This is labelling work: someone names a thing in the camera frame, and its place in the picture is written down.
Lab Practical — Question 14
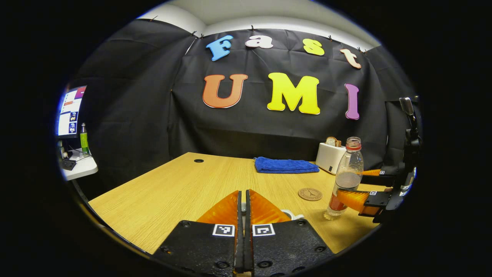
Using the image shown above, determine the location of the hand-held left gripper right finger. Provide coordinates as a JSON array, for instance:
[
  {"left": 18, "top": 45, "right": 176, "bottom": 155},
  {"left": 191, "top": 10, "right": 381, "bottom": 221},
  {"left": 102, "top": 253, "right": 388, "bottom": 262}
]
[{"left": 244, "top": 189, "right": 335, "bottom": 277}]

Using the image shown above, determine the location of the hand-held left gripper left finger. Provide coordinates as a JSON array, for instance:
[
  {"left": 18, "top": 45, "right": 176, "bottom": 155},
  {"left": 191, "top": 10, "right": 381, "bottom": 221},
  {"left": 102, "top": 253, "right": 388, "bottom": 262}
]
[{"left": 153, "top": 190, "right": 244, "bottom": 277}]

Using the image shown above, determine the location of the clear plastic water bottle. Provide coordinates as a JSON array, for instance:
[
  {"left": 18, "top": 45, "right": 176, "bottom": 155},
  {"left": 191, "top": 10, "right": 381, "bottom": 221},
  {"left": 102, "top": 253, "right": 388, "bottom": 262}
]
[{"left": 324, "top": 137, "right": 364, "bottom": 221}]

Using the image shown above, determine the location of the white teacup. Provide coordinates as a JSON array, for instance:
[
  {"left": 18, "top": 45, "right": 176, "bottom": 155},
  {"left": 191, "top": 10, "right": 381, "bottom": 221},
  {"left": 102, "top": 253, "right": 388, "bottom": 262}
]
[{"left": 281, "top": 209, "right": 305, "bottom": 222}]

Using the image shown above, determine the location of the round brown coaster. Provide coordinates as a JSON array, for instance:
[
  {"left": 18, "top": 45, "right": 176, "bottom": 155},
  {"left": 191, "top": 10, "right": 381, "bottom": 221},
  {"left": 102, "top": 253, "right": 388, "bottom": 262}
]
[{"left": 298, "top": 188, "right": 323, "bottom": 201}]

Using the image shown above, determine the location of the green bottle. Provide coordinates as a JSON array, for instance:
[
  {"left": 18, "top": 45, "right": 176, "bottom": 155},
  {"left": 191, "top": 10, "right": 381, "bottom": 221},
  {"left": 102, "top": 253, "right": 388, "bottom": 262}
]
[{"left": 80, "top": 123, "right": 90, "bottom": 155}]

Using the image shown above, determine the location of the white toaster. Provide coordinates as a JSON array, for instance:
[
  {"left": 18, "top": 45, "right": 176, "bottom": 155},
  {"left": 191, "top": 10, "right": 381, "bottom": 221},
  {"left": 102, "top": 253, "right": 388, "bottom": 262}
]
[{"left": 316, "top": 142, "right": 346, "bottom": 175}]

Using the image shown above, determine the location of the blue towel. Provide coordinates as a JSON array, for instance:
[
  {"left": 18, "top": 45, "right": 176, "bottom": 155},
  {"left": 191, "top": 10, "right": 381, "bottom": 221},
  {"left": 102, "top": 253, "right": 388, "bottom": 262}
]
[{"left": 254, "top": 157, "right": 320, "bottom": 174}]

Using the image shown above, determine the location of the black backdrop cloth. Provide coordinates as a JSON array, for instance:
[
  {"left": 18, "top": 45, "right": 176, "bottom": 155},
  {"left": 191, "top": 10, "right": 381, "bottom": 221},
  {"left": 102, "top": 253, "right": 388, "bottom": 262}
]
[{"left": 67, "top": 18, "right": 419, "bottom": 200}]

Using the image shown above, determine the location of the white side desk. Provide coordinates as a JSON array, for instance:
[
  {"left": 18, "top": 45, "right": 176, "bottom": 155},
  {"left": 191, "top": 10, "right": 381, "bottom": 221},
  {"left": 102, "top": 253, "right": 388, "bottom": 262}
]
[{"left": 60, "top": 148, "right": 98, "bottom": 181}]

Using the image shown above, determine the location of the computer monitor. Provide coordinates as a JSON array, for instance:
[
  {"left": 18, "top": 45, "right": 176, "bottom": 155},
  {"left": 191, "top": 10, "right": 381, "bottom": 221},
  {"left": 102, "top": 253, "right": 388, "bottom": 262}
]
[{"left": 57, "top": 85, "right": 87, "bottom": 139}]

